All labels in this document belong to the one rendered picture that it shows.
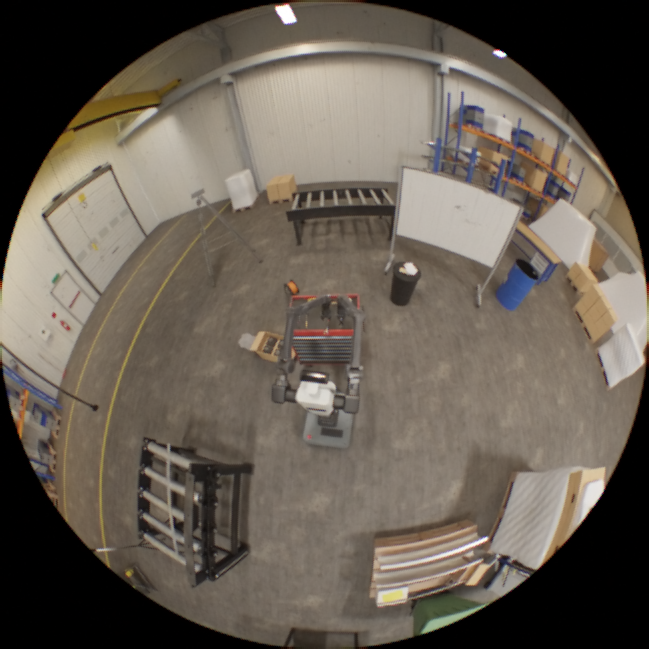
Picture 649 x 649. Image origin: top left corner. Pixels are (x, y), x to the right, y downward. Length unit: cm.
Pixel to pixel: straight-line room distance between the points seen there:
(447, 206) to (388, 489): 379
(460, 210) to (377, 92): 679
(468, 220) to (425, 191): 77
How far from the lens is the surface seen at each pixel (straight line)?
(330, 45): 904
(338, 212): 446
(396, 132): 932
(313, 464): 260
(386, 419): 264
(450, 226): 349
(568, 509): 289
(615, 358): 714
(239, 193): 788
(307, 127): 908
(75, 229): 1102
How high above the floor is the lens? 257
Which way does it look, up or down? 55 degrees down
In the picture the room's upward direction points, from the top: 9 degrees counter-clockwise
